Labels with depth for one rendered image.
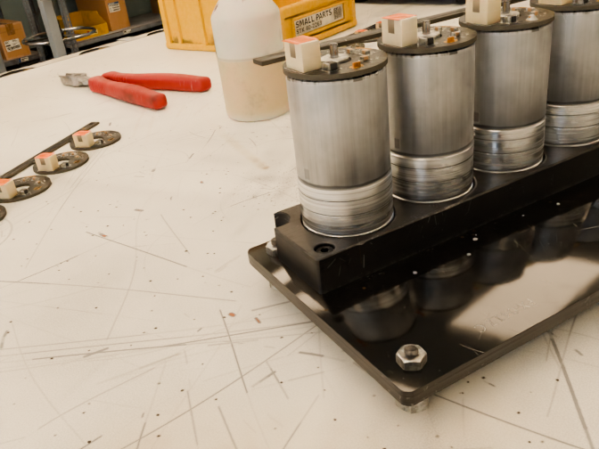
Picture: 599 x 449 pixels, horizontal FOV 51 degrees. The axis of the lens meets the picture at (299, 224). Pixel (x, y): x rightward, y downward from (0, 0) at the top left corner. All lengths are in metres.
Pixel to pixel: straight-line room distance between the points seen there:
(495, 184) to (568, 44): 0.05
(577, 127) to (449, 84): 0.06
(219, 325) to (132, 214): 0.08
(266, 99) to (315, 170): 0.16
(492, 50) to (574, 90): 0.04
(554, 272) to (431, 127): 0.05
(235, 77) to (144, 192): 0.09
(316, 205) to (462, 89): 0.05
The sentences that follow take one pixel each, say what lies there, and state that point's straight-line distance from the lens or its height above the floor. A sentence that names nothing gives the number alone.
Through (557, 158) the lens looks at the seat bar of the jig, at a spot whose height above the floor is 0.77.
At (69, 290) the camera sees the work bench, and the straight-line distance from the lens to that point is 0.20.
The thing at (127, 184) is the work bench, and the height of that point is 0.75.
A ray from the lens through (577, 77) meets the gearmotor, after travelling 0.20.
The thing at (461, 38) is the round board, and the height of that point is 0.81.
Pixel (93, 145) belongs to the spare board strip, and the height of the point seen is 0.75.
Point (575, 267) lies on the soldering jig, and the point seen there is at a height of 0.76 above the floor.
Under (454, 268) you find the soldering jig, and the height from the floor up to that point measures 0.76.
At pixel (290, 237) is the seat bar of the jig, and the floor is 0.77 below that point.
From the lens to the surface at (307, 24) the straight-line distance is 0.47.
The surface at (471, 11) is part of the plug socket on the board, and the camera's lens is 0.18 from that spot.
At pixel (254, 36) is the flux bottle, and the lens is 0.31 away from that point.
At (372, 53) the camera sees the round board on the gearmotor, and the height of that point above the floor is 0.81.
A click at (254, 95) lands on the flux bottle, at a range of 0.31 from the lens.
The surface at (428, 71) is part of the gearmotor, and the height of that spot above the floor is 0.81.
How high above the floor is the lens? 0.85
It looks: 28 degrees down
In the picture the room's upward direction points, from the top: 7 degrees counter-clockwise
